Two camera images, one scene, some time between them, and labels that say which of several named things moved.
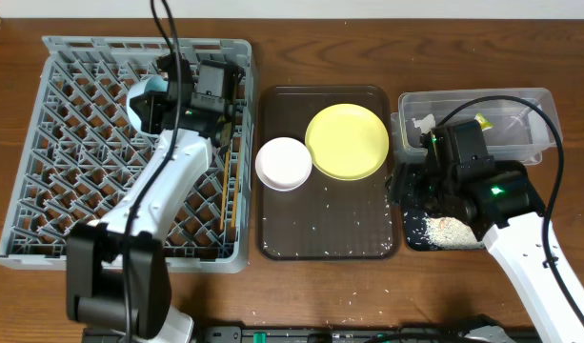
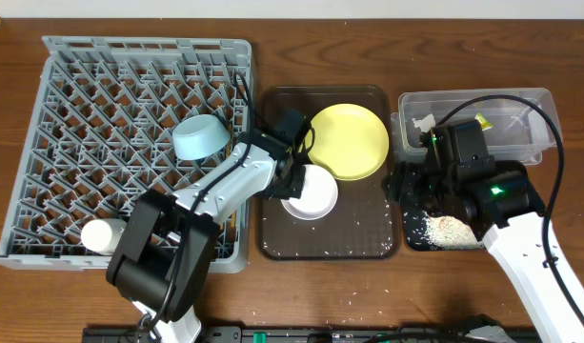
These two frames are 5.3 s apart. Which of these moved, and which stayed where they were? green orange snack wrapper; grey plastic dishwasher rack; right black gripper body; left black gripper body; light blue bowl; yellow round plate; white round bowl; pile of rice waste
Moved: white round bowl; left black gripper body; light blue bowl
Stayed: grey plastic dishwasher rack; green orange snack wrapper; right black gripper body; yellow round plate; pile of rice waste
